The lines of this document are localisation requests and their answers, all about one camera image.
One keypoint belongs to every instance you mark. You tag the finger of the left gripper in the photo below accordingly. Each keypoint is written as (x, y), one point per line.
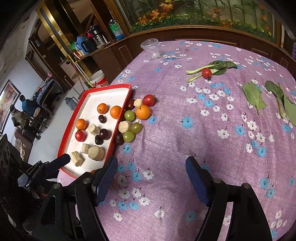
(57, 164)

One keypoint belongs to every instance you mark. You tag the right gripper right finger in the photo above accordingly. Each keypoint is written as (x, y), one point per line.
(201, 180)

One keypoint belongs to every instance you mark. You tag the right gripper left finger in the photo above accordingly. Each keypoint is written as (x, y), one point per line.
(103, 179)

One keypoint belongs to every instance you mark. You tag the green grape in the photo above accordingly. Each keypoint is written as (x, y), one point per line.
(128, 136)

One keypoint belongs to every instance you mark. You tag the red tomato in tray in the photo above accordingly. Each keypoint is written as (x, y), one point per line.
(80, 136)

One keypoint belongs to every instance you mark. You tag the red rimmed white tray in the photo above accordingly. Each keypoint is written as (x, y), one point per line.
(93, 103)

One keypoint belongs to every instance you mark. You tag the dark plum in tray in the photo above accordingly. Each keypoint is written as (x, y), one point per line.
(104, 134)

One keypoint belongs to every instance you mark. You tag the large orange in tray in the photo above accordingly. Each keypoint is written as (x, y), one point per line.
(81, 124)

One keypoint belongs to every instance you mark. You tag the wrinkled date in tray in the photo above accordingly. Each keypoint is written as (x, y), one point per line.
(102, 118)

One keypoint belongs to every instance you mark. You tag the orange at tray edge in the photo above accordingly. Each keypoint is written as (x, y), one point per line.
(115, 112)

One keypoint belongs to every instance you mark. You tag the orange mandarin on cloth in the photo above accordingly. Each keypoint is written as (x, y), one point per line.
(143, 112)

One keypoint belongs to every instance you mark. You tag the purple floral tablecloth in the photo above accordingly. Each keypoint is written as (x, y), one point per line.
(151, 197)

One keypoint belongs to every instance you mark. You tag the red tomato on cloth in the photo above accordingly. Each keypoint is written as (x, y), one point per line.
(149, 100)

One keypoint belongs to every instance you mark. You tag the white red bucket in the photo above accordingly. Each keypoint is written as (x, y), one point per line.
(98, 79)

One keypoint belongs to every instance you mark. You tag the green leaf middle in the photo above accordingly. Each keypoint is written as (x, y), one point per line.
(254, 96)

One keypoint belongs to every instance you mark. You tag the green leaf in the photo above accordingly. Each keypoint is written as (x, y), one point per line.
(254, 96)
(285, 106)

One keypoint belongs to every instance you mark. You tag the small tomato with greens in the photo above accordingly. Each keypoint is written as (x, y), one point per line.
(206, 73)

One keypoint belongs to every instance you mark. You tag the green leaf right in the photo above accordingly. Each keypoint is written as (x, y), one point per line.
(285, 106)

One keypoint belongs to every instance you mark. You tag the bok choy stem leaf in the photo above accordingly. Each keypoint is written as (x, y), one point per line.
(217, 68)

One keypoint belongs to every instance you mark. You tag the blue detergent bottle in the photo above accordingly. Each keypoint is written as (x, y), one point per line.
(79, 40)

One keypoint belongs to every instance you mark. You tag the steel thermos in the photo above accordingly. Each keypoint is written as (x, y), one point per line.
(98, 36)

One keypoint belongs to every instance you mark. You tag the clear plastic cup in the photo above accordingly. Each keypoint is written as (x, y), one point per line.
(151, 48)

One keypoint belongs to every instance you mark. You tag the green water bottle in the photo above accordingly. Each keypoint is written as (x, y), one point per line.
(116, 29)

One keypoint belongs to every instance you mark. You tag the flower mural panel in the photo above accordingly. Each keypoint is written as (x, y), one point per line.
(247, 16)

